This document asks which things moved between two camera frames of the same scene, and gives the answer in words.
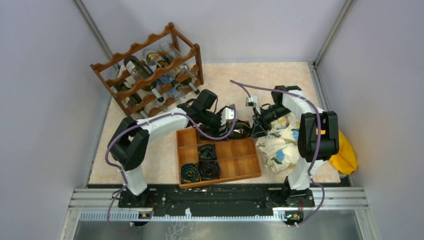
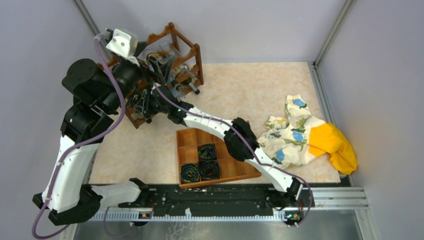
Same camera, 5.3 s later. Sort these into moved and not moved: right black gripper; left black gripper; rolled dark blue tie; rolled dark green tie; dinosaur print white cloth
Moved: left black gripper; right black gripper
Not moved: rolled dark blue tie; rolled dark green tie; dinosaur print white cloth
